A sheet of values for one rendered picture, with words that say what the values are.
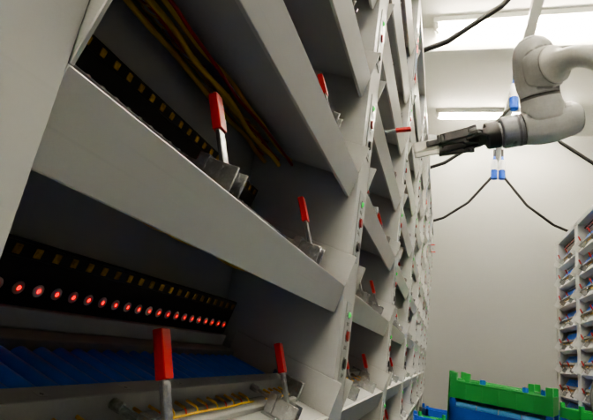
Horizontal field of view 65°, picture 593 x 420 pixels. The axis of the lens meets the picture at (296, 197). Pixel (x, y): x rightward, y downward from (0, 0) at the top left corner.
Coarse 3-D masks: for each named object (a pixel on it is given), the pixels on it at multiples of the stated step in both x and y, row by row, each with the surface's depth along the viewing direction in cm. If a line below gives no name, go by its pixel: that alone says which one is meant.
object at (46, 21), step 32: (0, 0) 16; (32, 0) 17; (64, 0) 19; (0, 32) 16; (32, 32) 17; (64, 32) 19; (0, 64) 16; (32, 64) 17; (64, 64) 19; (0, 96) 16; (32, 96) 17; (0, 128) 16; (32, 128) 18; (0, 160) 16; (32, 160) 18; (0, 192) 16; (0, 224) 16; (0, 256) 17
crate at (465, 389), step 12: (456, 372) 154; (456, 384) 153; (468, 384) 151; (456, 396) 152; (468, 396) 150; (480, 396) 148; (492, 396) 146; (504, 396) 144; (516, 396) 143; (528, 396) 141; (540, 396) 139; (552, 396) 138; (516, 408) 142; (528, 408) 140; (540, 408) 138; (552, 408) 137
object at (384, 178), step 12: (384, 84) 94; (384, 132) 105; (372, 144) 112; (384, 144) 108; (372, 156) 119; (384, 156) 112; (384, 168) 116; (372, 180) 138; (384, 180) 134; (372, 192) 150; (384, 192) 145; (396, 192) 139; (396, 204) 145
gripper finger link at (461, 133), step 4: (464, 128) 127; (468, 128) 127; (448, 132) 128; (452, 132) 128; (456, 132) 128; (460, 132) 127; (464, 132) 127; (468, 132) 126; (472, 132) 126; (476, 132) 125; (444, 136) 130; (448, 136) 128; (452, 136) 128; (456, 136) 127; (460, 136) 127; (464, 136) 127; (468, 136) 127; (444, 140) 128; (448, 140) 128; (452, 140) 128
